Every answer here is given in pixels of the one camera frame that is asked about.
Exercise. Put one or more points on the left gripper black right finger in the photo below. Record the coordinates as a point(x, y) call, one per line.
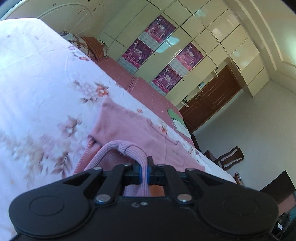
point(167, 177)

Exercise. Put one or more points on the green folded cloth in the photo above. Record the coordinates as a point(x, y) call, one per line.
point(175, 116)

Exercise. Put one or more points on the upper right purple poster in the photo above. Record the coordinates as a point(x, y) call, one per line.
point(160, 29)

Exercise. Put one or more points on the cream curved headboard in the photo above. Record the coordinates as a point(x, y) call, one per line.
point(80, 17)

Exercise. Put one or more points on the orange striped pillow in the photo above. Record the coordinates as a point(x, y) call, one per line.
point(97, 47)

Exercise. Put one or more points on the pink knit sweater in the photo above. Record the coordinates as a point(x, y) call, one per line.
point(122, 136)

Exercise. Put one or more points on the white brown patterned pillow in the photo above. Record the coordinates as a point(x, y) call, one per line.
point(77, 42)

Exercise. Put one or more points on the purple poster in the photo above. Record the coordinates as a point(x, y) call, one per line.
point(166, 80)
point(137, 53)
point(160, 29)
point(189, 57)

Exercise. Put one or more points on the lower right purple poster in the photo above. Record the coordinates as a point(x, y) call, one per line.
point(189, 57)

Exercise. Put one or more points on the white folded cloth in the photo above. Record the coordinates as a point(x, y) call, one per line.
point(181, 128)

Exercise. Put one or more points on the pink checked bed cover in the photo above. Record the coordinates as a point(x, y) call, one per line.
point(110, 81)

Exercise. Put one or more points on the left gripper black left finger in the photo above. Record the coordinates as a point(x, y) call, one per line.
point(116, 180)

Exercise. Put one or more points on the cream glossy wardrobe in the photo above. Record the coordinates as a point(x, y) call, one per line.
point(210, 25)

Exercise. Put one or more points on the brown wooden door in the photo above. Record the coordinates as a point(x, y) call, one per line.
point(216, 93)

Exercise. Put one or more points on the dark wooden table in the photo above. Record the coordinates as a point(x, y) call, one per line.
point(280, 188)

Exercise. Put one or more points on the white floral bed sheet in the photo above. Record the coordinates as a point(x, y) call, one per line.
point(44, 123)

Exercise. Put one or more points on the lower left purple poster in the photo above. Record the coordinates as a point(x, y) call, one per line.
point(166, 80)

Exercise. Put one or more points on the cream corner shelf unit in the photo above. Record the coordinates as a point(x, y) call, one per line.
point(213, 75)

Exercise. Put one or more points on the dark wooden chair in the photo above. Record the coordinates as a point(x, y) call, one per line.
point(228, 160)

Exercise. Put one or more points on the upper left purple poster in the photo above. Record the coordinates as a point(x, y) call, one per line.
point(137, 53)

